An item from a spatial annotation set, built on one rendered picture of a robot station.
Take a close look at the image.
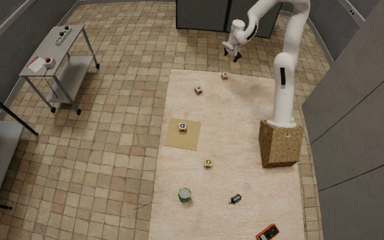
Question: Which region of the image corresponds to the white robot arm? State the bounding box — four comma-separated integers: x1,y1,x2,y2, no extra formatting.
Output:
221,0,310,128

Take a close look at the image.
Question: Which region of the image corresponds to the tan flat mat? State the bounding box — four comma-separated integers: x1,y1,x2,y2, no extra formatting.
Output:
164,117,201,151

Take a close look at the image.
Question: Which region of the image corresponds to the green and yellow striped drink can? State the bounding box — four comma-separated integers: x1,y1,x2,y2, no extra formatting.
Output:
178,187,191,202

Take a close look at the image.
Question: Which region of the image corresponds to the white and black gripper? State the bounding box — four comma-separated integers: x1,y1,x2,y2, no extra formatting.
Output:
224,44,241,62

